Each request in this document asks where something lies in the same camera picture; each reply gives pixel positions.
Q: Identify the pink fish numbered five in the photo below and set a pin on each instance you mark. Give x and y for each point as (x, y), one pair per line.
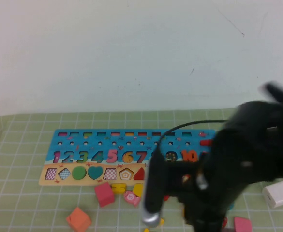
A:
(131, 197)

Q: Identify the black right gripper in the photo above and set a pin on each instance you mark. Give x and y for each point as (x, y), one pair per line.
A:
(194, 193)

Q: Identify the red minus sign piece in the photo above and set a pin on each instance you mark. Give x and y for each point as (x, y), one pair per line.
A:
(205, 142)

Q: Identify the red triangle piece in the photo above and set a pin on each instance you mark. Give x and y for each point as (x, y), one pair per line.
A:
(138, 176)

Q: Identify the orange number ten piece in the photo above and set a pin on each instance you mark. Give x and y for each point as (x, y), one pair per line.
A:
(188, 157)

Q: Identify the green circle piece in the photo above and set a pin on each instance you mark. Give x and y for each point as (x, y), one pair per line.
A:
(79, 173)

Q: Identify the black silver-tipped cylindrical camera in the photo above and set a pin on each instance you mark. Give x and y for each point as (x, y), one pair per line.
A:
(153, 188)

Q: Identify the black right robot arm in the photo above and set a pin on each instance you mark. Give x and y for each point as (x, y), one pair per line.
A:
(252, 145)

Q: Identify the orange block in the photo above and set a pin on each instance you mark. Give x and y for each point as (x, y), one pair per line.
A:
(78, 220)

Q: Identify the yellow equals sign piece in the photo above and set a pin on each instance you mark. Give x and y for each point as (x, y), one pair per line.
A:
(117, 186)

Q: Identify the yellow pentagon piece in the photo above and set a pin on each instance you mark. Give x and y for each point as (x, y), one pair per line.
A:
(138, 190)

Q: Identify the dark pink trapezoid block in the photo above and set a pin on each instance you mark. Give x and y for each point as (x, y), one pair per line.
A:
(104, 194)

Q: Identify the green number three piece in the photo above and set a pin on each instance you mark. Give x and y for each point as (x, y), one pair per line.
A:
(84, 159)

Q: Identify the yellow number six piece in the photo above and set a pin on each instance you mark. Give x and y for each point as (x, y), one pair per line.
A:
(146, 230)

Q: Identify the green checked tablecloth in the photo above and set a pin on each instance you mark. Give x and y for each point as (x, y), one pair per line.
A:
(22, 193)

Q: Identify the white box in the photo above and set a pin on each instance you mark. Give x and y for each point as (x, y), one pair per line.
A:
(279, 194)

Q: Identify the pink rhombus block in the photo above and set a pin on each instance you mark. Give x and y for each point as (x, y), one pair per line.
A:
(242, 224)

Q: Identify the teal heart piece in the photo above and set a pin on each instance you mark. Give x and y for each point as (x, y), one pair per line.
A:
(95, 172)

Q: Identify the pink number five piece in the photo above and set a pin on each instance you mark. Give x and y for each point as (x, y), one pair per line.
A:
(114, 158)

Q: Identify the wooden number shape puzzle board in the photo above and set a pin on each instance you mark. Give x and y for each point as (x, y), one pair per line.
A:
(102, 148)

